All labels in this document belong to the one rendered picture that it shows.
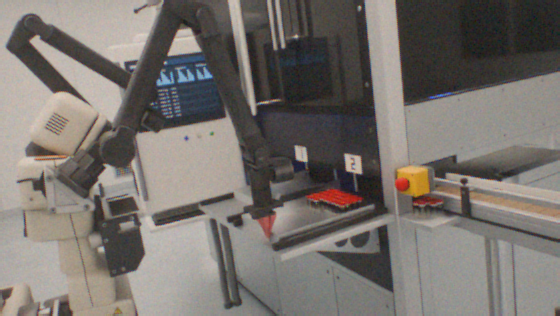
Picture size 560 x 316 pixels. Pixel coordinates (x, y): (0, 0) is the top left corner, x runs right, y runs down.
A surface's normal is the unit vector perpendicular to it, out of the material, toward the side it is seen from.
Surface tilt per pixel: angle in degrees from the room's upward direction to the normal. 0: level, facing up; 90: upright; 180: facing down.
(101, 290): 90
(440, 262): 90
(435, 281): 90
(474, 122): 90
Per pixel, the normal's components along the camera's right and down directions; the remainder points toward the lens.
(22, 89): 0.47, 0.12
